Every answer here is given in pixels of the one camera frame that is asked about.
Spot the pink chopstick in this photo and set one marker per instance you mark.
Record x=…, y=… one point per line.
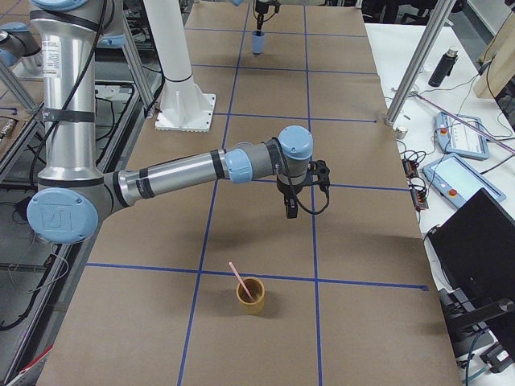
x=241, y=281

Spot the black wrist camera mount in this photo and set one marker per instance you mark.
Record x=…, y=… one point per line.
x=318, y=173

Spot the small metal cylinder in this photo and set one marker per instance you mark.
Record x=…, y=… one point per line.
x=401, y=132

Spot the near teach pendant tablet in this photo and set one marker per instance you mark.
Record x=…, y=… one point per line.
x=457, y=181

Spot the white central pillar with base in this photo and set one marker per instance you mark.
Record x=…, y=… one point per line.
x=183, y=105

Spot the yellow-brown cylindrical cup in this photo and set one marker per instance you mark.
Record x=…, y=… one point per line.
x=257, y=289

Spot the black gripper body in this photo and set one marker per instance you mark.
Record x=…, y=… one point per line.
x=261, y=8
x=286, y=190

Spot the far teach pendant tablet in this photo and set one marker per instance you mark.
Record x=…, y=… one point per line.
x=453, y=136

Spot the blue plastic cup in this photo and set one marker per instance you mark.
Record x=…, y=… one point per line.
x=258, y=42

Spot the teach pendant tablet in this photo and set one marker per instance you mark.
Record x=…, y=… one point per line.
x=453, y=136
x=457, y=181

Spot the aluminium frame post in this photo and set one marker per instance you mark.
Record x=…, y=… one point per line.
x=431, y=32

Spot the black laptop monitor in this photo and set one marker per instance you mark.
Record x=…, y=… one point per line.
x=476, y=250

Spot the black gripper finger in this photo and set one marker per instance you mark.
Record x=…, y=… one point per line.
x=291, y=207
x=260, y=21

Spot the dark water bottle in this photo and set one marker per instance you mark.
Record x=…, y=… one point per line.
x=444, y=67

